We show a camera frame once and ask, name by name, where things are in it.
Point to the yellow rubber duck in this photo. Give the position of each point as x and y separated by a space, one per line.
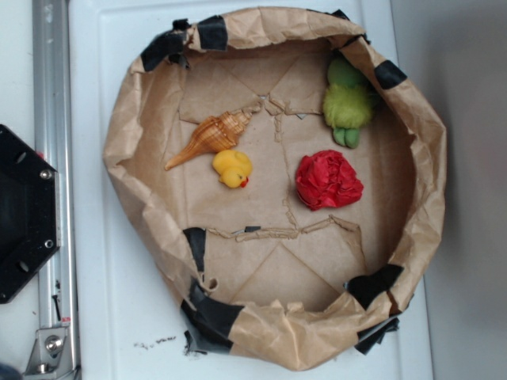
233 167

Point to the orange conch seashell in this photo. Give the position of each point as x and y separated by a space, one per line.
213 135

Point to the red crumpled paper ball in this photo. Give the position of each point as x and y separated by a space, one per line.
326 179

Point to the brown paper bag bin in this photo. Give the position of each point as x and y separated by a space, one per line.
254 270

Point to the green fuzzy plush toy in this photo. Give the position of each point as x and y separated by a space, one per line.
349 102

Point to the white plastic tray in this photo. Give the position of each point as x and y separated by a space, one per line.
130 325

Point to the aluminium extrusion rail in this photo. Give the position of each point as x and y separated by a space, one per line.
57 282

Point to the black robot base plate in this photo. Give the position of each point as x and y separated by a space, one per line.
29 234

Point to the metal corner bracket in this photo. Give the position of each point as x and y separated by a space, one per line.
50 356

